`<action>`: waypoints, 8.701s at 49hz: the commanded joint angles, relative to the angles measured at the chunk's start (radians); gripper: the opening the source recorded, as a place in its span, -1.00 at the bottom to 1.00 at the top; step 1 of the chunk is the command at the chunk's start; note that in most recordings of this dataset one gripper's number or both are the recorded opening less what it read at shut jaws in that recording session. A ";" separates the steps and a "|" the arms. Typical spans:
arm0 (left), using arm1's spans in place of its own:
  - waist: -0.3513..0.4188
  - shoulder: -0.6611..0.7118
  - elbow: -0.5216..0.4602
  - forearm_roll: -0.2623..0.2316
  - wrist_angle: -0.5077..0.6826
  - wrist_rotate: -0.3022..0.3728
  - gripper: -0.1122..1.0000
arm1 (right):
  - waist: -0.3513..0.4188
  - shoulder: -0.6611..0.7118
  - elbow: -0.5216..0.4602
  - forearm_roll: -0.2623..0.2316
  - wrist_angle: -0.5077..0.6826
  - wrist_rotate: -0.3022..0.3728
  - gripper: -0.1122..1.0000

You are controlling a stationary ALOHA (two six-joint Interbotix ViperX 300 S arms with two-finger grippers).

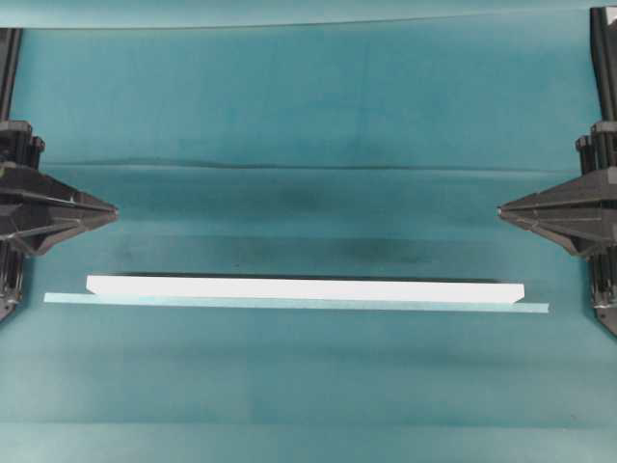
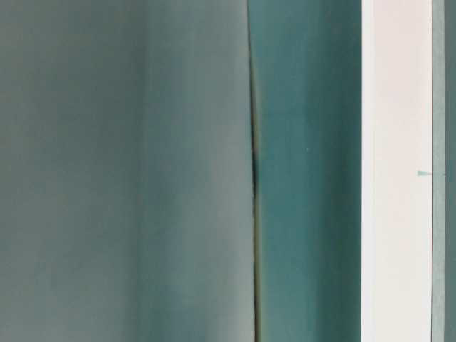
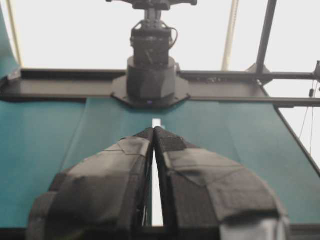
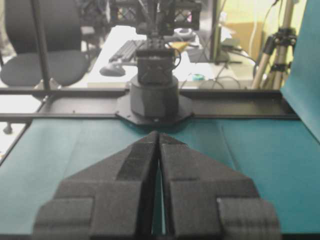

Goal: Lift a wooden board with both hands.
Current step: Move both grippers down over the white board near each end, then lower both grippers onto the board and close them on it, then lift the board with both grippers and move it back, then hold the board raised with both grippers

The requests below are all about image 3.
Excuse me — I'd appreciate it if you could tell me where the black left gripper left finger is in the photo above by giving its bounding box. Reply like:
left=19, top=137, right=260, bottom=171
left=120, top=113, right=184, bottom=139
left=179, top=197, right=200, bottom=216
left=26, top=128, right=153, bottom=240

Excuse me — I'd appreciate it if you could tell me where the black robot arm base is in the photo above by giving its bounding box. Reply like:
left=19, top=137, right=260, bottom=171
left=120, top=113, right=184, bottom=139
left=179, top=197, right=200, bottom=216
left=111, top=0, right=190, bottom=109

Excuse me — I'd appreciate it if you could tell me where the beige vertical pole right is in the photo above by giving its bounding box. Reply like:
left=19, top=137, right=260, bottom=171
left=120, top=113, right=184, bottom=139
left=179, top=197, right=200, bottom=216
left=221, top=0, right=239, bottom=71

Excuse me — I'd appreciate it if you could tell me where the black aluminium frame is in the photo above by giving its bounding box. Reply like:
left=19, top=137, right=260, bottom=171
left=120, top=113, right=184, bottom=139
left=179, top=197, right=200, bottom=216
left=0, top=0, right=320, bottom=109

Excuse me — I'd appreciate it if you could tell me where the white wooden board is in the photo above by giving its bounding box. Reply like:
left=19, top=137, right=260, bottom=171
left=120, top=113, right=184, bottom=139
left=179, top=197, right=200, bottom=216
left=150, top=118, right=165, bottom=228

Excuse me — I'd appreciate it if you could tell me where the thin black hanging cable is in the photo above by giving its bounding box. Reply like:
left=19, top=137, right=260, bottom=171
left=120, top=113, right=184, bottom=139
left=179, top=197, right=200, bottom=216
left=298, top=79, right=320, bottom=156

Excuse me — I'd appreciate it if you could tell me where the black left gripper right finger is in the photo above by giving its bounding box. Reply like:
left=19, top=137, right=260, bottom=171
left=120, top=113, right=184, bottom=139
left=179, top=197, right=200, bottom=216
left=154, top=127, right=290, bottom=240

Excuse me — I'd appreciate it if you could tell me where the beige vertical pole left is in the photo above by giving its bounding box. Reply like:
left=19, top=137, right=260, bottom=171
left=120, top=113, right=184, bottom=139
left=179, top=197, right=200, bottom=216
left=6, top=0, right=23, bottom=66

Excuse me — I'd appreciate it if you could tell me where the beige vertical pole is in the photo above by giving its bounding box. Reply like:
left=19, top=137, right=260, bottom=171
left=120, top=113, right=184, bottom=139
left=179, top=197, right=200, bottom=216
left=221, top=0, right=239, bottom=71
left=6, top=0, right=23, bottom=66

